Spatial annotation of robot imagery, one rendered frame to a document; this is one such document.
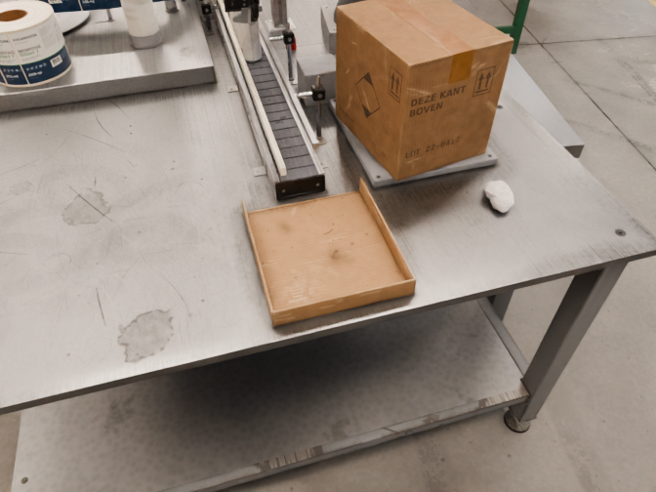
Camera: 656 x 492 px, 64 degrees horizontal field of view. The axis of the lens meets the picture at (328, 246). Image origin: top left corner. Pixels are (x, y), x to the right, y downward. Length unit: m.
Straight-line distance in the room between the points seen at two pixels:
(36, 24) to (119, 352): 0.93
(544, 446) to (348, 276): 1.04
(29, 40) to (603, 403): 1.96
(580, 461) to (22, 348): 1.51
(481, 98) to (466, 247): 0.32
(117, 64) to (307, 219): 0.79
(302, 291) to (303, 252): 0.10
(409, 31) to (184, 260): 0.63
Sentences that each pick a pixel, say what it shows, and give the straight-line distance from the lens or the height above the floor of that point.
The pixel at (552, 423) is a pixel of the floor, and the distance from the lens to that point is 1.88.
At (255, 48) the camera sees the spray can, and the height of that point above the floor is 0.92.
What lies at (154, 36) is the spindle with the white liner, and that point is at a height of 0.91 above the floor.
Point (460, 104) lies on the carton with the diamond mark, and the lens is 1.14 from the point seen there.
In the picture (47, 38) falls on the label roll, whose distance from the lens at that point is 1.61.
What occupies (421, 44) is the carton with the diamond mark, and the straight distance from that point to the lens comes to 1.09.
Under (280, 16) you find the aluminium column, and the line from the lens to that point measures 1.88.
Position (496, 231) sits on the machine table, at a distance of 1.12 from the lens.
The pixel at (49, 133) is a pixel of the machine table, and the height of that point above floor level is 0.83.
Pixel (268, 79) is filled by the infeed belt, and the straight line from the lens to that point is 1.48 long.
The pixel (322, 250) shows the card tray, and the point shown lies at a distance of 1.03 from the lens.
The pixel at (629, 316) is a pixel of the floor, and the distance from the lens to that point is 2.24.
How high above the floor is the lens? 1.58
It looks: 46 degrees down
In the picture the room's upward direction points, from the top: straight up
